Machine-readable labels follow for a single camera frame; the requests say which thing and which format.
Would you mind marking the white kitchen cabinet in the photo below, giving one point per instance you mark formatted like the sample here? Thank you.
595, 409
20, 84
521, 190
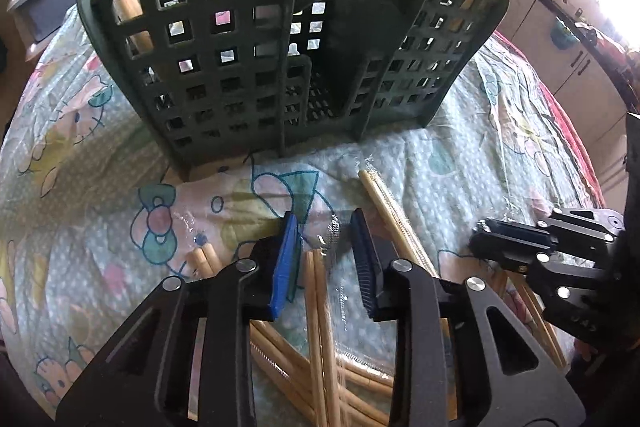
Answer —
565, 87

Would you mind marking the group of wooden chopsticks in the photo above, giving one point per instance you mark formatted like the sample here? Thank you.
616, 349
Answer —
320, 307

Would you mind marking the pink blanket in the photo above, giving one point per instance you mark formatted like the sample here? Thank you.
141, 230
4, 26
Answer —
570, 132

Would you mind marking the printed blanket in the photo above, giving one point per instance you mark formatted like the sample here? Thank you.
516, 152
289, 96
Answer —
75, 132

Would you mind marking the small green hanging item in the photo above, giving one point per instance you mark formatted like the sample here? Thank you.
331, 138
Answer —
562, 34

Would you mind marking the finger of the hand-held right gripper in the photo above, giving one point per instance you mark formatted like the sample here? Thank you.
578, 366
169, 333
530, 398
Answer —
515, 231
505, 254

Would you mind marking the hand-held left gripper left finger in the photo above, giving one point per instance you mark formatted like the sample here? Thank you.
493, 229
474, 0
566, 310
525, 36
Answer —
282, 259

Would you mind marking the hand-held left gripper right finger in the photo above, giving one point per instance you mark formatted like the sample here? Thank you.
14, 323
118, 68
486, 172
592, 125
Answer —
363, 263

